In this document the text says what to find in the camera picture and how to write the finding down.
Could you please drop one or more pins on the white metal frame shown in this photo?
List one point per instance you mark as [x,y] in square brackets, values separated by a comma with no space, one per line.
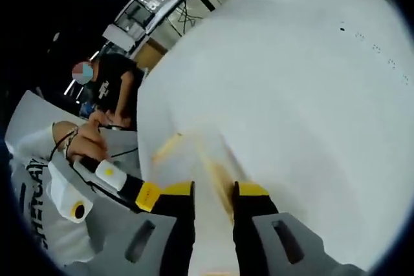
[136,14]

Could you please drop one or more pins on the brown cardboard box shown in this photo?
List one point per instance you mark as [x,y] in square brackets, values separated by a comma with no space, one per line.
[150,54]

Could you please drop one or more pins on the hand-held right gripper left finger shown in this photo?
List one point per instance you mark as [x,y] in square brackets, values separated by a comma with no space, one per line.
[174,224]

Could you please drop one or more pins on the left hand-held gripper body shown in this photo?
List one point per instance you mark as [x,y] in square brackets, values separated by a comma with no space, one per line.
[68,192]

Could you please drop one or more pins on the person's left hand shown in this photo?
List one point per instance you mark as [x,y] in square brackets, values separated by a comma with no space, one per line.
[84,140]

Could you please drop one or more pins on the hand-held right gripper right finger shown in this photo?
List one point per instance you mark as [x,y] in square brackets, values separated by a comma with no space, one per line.
[258,234]

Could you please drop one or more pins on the person's white shirt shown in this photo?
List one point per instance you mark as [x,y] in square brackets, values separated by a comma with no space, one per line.
[39,211]

